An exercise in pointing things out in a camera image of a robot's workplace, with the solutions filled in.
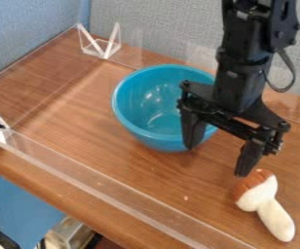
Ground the clear acrylic front barrier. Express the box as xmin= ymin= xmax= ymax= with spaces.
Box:
xmin=0 ymin=116 xmax=253 ymax=249

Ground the plush brown white mushroom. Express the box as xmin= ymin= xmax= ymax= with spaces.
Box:
xmin=233 ymin=169 xmax=295 ymax=242

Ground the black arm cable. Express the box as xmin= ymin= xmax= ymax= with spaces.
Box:
xmin=262 ymin=48 xmax=298 ymax=93

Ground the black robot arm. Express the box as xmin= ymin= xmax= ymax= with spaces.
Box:
xmin=176 ymin=0 xmax=300 ymax=177

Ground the clear acrylic corner bracket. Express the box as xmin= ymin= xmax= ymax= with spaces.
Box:
xmin=75 ymin=22 xmax=122 ymax=59

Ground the clear acrylic barrier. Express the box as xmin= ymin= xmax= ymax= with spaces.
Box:
xmin=0 ymin=116 xmax=253 ymax=249
xmin=112 ymin=30 xmax=300 ymax=123

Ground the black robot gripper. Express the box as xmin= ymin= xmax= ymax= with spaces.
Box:
xmin=176 ymin=59 xmax=290 ymax=177

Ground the grey metal box below table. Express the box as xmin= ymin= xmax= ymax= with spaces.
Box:
xmin=44 ymin=217 xmax=94 ymax=249

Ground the blue plastic bowl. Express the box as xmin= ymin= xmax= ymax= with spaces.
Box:
xmin=111 ymin=64 xmax=214 ymax=153

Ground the clear acrylic back barrier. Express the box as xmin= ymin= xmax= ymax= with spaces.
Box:
xmin=112 ymin=30 xmax=300 ymax=123

